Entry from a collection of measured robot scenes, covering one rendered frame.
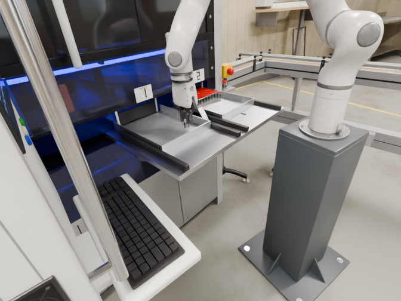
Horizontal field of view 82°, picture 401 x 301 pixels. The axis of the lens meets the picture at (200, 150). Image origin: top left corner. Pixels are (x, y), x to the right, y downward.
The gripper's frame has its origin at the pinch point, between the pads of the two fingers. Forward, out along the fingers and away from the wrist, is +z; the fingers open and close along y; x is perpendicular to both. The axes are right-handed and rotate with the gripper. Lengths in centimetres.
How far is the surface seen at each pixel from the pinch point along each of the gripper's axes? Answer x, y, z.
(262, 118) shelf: -28.8, -19.0, 6.2
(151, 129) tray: 9.2, 12.9, 5.4
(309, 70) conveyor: -117, -5, 5
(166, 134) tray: 8.2, 4.3, 5.5
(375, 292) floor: -46, -83, 95
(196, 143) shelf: 5.6, -10.6, 6.0
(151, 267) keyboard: 46, -35, 12
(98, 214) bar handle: 52, -37, -12
